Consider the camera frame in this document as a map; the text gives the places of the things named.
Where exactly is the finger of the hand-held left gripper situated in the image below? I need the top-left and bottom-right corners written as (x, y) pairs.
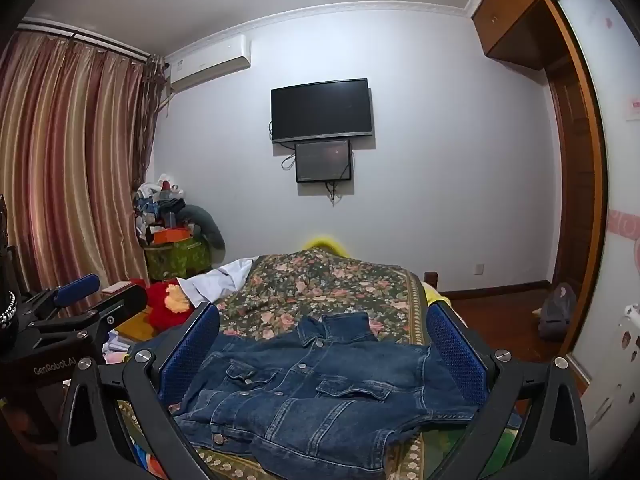
top-left (25, 285), bottom-right (149, 348)
top-left (20, 273), bottom-right (101, 328)

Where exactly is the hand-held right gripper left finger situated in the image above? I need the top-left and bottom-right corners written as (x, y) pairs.
top-left (57, 301), bottom-right (236, 480)

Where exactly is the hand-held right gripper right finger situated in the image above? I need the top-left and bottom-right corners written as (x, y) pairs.
top-left (425, 300), bottom-right (591, 480)

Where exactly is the blue denim jacket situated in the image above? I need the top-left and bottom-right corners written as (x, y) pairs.
top-left (127, 311), bottom-right (481, 468)

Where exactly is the pile of clothes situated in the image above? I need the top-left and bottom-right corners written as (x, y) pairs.
top-left (132, 174), bottom-right (189, 246)

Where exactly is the orange flat board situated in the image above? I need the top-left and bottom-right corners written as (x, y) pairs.
top-left (115, 310), bottom-right (157, 346)

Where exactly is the red plush toy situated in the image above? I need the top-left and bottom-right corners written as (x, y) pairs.
top-left (145, 280), bottom-right (194, 331)

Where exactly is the pile of colourful papers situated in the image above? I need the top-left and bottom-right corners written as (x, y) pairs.
top-left (101, 330), bottom-right (132, 365)

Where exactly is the white cloth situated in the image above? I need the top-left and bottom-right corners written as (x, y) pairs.
top-left (177, 256), bottom-right (259, 304)

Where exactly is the orange box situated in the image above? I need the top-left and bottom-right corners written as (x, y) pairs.
top-left (152, 227), bottom-right (194, 246)

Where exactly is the grey backpack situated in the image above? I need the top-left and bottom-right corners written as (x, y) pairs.
top-left (537, 282), bottom-right (578, 344)

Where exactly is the grey pillow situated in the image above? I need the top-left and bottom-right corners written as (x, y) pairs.
top-left (175, 203), bottom-right (226, 266)

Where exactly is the striped brown curtain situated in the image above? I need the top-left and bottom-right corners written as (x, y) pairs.
top-left (0, 22), bottom-right (167, 306)

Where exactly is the floral blanket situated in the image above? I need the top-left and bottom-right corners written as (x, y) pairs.
top-left (115, 249), bottom-right (521, 480)

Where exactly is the yellow cushion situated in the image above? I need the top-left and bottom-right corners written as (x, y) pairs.
top-left (300, 234), bottom-right (351, 259)

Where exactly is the brown wooden door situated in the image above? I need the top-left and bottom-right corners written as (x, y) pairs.
top-left (542, 0), bottom-right (609, 357)

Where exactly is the white door with stickers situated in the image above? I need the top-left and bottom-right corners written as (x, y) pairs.
top-left (555, 0), bottom-right (640, 476)

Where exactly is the small black monitor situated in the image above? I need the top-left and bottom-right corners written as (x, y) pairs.
top-left (294, 140), bottom-right (352, 184)

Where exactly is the white air conditioner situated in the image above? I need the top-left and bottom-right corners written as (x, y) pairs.
top-left (165, 34), bottom-right (252, 94)

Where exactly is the wooden overhead cabinet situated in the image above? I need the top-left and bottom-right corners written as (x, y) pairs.
top-left (471, 0), bottom-right (577, 72)

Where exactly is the black wall television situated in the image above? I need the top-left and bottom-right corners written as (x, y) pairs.
top-left (270, 78), bottom-right (375, 144)

